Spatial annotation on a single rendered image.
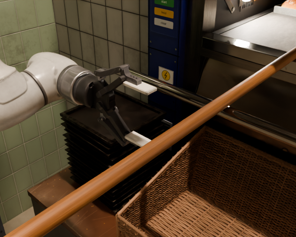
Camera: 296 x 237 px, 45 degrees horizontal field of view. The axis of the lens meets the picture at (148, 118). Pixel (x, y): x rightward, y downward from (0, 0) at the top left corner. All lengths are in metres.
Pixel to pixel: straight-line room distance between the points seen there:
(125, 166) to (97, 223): 0.78
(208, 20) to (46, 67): 0.62
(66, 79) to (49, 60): 0.08
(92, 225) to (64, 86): 0.64
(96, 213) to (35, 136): 0.82
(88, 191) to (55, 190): 0.96
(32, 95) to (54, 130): 1.27
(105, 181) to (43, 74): 0.41
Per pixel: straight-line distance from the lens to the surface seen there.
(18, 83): 0.88
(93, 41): 1.72
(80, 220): 1.38
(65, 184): 1.54
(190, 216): 1.38
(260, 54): 1.18
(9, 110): 0.87
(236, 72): 1.27
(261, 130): 0.81
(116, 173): 0.59
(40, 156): 2.17
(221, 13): 1.36
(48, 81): 0.91
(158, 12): 1.35
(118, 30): 1.57
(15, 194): 2.21
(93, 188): 0.57
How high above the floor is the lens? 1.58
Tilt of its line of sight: 31 degrees down
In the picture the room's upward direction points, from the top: straight up
